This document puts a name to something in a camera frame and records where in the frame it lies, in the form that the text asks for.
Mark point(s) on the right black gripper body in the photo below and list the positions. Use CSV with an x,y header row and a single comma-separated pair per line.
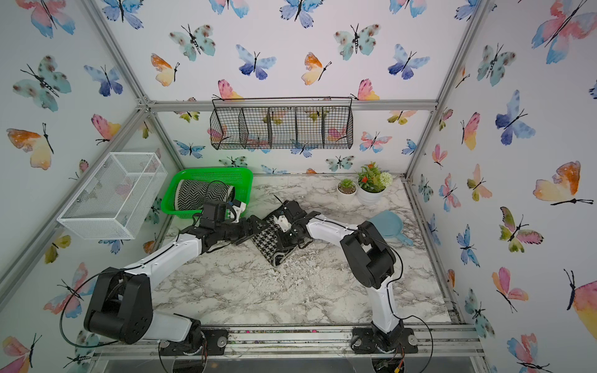
x,y
289,238

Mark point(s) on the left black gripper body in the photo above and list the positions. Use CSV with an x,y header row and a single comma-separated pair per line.
x,y
235,231

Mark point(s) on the black white patterned knit scarf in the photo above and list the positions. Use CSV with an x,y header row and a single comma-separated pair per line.
x,y
273,243

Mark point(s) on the chevron knit scarf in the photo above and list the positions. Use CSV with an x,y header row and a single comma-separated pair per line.
x,y
192,194

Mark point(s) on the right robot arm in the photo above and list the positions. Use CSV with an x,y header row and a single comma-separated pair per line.
x,y
369,257

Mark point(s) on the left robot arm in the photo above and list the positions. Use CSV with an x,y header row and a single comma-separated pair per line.
x,y
121,305

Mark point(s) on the green plastic basket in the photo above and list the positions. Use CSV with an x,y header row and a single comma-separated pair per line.
x,y
240,178

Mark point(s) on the small succulent in white pot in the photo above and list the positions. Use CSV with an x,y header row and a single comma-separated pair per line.
x,y
346,190

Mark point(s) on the flowering plant in white pot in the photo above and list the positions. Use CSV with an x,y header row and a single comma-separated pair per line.
x,y
372,183

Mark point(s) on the light blue plastic scoop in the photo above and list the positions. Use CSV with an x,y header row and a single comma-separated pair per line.
x,y
390,225

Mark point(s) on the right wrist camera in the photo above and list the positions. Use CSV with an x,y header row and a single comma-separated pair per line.
x,y
289,214

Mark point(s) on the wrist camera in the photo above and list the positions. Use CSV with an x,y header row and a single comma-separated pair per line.
x,y
221,211
289,214

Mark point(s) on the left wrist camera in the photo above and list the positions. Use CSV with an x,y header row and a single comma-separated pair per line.
x,y
221,211

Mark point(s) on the black wire wall basket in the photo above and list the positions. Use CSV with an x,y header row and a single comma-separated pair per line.
x,y
322,122

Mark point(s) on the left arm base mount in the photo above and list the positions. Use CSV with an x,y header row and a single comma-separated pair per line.
x,y
199,343

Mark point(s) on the white mesh wall basket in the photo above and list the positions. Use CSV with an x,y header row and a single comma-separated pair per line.
x,y
116,197

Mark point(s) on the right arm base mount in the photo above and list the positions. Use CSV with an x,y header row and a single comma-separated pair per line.
x,y
370,340

